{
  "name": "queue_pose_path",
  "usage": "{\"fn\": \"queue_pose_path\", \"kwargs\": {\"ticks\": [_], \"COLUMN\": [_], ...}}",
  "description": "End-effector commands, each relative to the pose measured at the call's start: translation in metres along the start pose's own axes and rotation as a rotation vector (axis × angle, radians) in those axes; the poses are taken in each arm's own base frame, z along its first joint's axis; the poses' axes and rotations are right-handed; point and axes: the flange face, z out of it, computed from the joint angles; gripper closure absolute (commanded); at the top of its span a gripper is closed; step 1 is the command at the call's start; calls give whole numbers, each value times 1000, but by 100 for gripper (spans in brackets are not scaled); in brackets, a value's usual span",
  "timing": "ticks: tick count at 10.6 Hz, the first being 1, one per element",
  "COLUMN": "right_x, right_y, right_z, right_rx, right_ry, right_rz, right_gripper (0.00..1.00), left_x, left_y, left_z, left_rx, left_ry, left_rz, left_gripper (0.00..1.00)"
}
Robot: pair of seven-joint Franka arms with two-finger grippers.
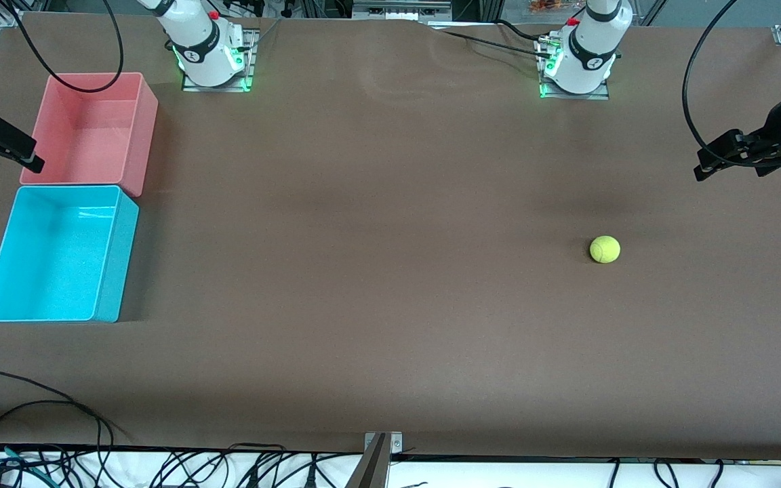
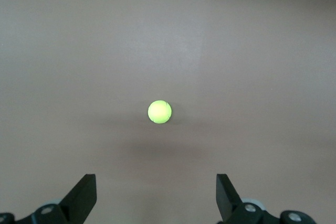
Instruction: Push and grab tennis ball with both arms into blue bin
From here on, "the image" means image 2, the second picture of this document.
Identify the yellow-green tennis ball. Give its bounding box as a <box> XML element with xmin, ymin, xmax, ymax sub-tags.
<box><xmin>147</xmin><ymin>100</ymin><xmax>173</xmax><ymax>124</ymax></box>

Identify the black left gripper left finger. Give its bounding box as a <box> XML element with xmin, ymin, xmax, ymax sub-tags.
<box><xmin>31</xmin><ymin>174</ymin><xmax>97</xmax><ymax>224</ymax></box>

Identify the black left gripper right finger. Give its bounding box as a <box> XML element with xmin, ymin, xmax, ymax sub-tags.
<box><xmin>216</xmin><ymin>174</ymin><xmax>270</xmax><ymax>224</ymax></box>

